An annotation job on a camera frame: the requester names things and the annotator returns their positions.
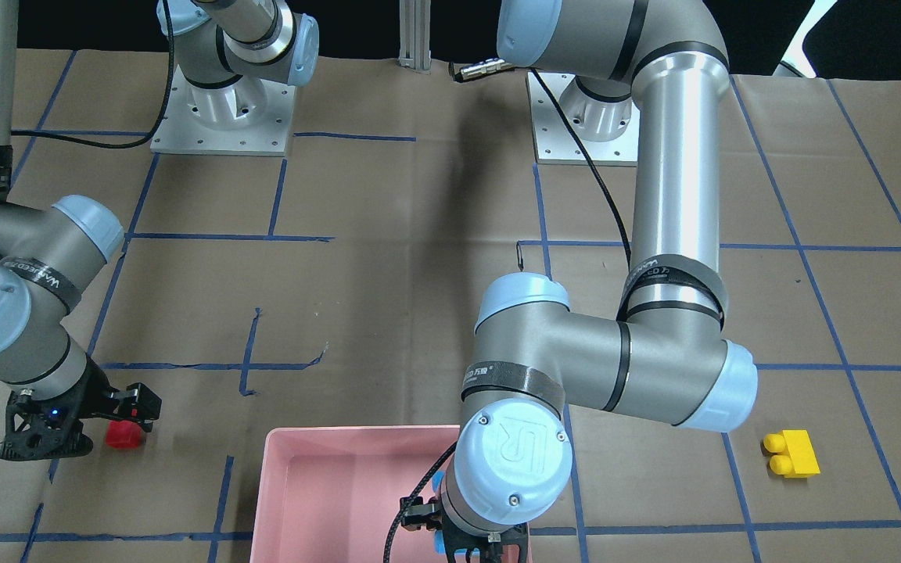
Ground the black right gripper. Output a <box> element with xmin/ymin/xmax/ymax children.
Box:
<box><xmin>3</xmin><ymin>360</ymin><xmax>119</xmax><ymax>461</ymax></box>

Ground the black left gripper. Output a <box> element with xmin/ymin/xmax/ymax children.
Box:
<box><xmin>441</xmin><ymin>518</ymin><xmax>530</xmax><ymax>562</ymax></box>

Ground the red toy block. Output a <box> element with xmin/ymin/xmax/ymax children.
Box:
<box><xmin>104</xmin><ymin>421</ymin><xmax>145</xmax><ymax>451</ymax></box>

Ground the blue toy block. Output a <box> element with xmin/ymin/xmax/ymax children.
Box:
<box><xmin>428</xmin><ymin>470</ymin><xmax>446</xmax><ymax>556</ymax></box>

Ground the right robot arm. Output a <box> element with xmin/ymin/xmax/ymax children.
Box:
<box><xmin>0</xmin><ymin>1</ymin><xmax>321</xmax><ymax>462</ymax></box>

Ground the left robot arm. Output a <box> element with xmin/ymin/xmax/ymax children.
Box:
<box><xmin>404</xmin><ymin>1</ymin><xmax>758</xmax><ymax>562</ymax></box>

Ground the pink plastic box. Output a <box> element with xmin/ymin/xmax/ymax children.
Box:
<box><xmin>249</xmin><ymin>425</ymin><xmax>533</xmax><ymax>563</ymax></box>

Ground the yellow toy block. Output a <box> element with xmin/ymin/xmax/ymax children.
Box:
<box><xmin>762</xmin><ymin>429</ymin><xmax>821</xmax><ymax>479</ymax></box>

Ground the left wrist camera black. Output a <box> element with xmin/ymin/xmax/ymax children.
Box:
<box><xmin>396</xmin><ymin>496</ymin><xmax>443</xmax><ymax>532</ymax></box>

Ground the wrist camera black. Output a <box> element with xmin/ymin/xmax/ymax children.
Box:
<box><xmin>105</xmin><ymin>382</ymin><xmax>162</xmax><ymax>432</ymax></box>
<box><xmin>396</xmin><ymin>496</ymin><xmax>443</xmax><ymax>532</ymax></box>

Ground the black braided cable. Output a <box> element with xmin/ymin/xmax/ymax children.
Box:
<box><xmin>382</xmin><ymin>70</ymin><xmax>633</xmax><ymax>563</ymax></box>

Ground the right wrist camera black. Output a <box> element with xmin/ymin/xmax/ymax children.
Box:
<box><xmin>105</xmin><ymin>382</ymin><xmax>162</xmax><ymax>432</ymax></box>

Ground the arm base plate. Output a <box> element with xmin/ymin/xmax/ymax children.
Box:
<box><xmin>150</xmin><ymin>68</ymin><xmax>297</xmax><ymax>157</ymax></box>
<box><xmin>528</xmin><ymin>71</ymin><xmax>641</xmax><ymax>167</ymax></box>

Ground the silver cable connector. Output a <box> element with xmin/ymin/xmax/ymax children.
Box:
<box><xmin>447</xmin><ymin>58</ymin><xmax>516</xmax><ymax>84</ymax></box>

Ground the aluminium frame post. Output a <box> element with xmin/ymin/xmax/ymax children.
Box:
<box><xmin>397</xmin><ymin>0</ymin><xmax>432</xmax><ymax>74</ymax></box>

